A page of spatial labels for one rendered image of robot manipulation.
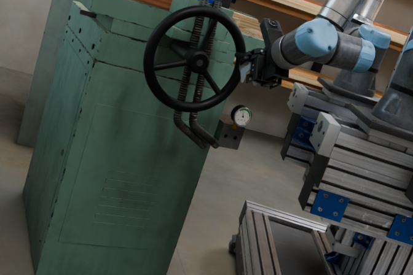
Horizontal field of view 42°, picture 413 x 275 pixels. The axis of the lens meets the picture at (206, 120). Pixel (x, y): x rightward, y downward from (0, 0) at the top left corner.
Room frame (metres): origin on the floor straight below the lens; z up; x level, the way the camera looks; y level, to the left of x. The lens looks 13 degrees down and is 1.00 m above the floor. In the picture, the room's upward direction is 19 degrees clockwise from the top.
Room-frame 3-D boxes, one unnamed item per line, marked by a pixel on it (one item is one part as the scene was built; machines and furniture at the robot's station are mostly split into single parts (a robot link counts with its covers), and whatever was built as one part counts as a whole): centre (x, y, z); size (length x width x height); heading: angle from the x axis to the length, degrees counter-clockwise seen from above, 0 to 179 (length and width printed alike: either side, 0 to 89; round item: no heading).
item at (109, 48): (1.82, 0.29, 0.76); 0.57 x 0.45 x 0.09; 27
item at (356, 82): (1.94, -0.47, 0.87); 0.15 x 0.15 x 0.10
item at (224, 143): (1.70, -0.07, 0.58); 0.12 x 0.08 x 0.08; 27
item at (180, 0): (1.55, 0.11, 0.91); 0.15 x 0.14 x 0.09; 117
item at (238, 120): (1.64, -0.10, 0.65); 0.06 x 0.04 x 0.08; 117
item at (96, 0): (1.63, 0.15, 0.87); 0.61 x 0.30 x 0.06; 117
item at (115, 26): (1.66, 0.20, 0.82); 0.40 x 0.21 x 0.04; 117
